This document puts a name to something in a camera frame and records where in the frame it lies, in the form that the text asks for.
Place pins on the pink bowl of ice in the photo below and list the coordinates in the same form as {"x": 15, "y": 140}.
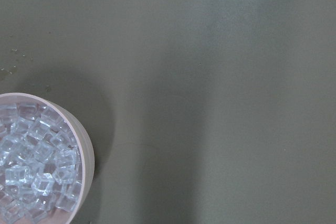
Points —
{"x": 47, "y": 161}

